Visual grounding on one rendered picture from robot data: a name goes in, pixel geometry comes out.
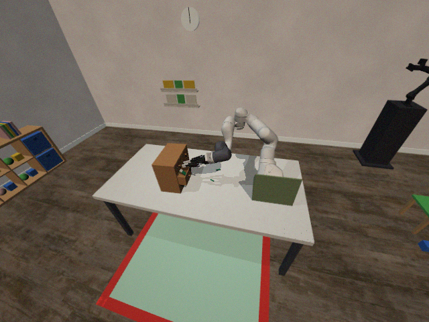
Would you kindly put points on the brown wooden chest of drawers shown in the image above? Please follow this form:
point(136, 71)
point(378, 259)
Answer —
point(164, 170)

